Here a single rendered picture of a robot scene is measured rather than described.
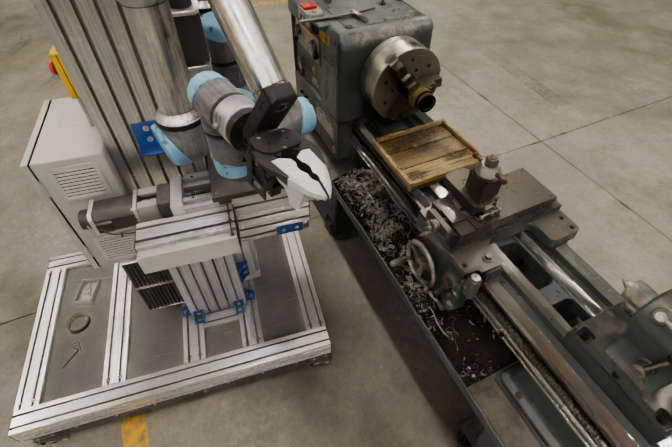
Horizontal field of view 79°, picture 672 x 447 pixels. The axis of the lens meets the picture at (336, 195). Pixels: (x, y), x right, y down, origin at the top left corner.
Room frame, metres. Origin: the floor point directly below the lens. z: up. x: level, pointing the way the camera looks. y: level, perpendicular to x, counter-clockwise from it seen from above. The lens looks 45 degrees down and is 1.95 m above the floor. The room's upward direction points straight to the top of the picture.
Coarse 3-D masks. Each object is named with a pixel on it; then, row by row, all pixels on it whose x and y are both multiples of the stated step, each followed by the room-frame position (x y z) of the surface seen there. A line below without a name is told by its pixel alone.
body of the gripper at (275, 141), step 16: (240, 112) 0.52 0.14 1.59; (240, 128) 0.51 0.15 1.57; (272, 128) 0.49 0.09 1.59; (240, 144) 0.51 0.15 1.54; (256, 144) 0.45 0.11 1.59; (272, 144) 0.45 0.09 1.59; (288, 144) 0.45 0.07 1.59; (256, 176) 0.45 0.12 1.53; (272, 176) 0.43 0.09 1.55; (272, 192) 0.42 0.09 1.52
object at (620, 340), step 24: (648, 288) 0.52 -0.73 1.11; (600, 312) 0.55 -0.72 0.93; (624, 312) 0.55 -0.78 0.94; (648, 312) 0.45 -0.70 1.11; (576, 336) 0.49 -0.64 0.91; (600, 336) 0.48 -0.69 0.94; (624, 336) 0.45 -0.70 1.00; (648, 336) 0.42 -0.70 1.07; (600, 360) 0.43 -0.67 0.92; (624, 360) 0.41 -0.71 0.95; (648, 360) 0.39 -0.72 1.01; (624, 384) 0.36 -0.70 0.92; (648, 384) 0.35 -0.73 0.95; (648, 408) 0.31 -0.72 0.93; (648, 432) 0.27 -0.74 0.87
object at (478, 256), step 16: (544, 208) 0.94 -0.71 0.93; (512, 224) 0.87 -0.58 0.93; (528, 224) 0.89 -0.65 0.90; (544, 224) 0.89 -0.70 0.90; (560, 224) 0.89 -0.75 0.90; (576, 224) 0.89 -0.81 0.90; (432, 240) 0.84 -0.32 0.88; (448, 240) 0.80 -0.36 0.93; (464, 240) 0.80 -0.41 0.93; (480, 240) 0.81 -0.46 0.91; (496, 240) 0.84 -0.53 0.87; (544, 240) 0.84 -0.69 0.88; (560, 240) 0.83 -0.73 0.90; (448, 256) 0.77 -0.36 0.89; (464, 256) 0.75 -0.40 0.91; (480, 256) 0.75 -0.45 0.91; (496, 256) 0.75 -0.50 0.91; (464, 272) 0.70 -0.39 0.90; (480, 272) 0.71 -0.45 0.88; (496, 272) 0.71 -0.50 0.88
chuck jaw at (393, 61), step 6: (390, 60) 1.45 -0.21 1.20; (396, 60) 1.44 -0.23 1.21; (390, 66) 1.43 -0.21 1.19; (396, 66) 1.42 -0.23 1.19; (402, 66) 1.41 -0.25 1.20; (396, 72) 1.40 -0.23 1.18; (402, 72) 1.41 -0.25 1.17; (402, 78) 1.41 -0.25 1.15; (408, 78) 1.40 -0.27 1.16; (402, 84) 1.44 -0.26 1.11; (408, 84) 1.40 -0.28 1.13; (414, 84) 1.39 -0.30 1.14; (408, 90) 1.40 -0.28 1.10
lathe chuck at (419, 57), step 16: (384, 48) 1.52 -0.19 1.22; (400, 48) 1.48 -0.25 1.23; (416, 48) 1.48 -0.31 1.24; (384, 64) 1.44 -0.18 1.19; (416, 64) 1.48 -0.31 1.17; (432, 64) 1.51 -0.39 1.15; (368, 80) 1.46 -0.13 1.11; (384, 80) 1.42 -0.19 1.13; (384, 96) 1.43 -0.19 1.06; (384, 112) 1.43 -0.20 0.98
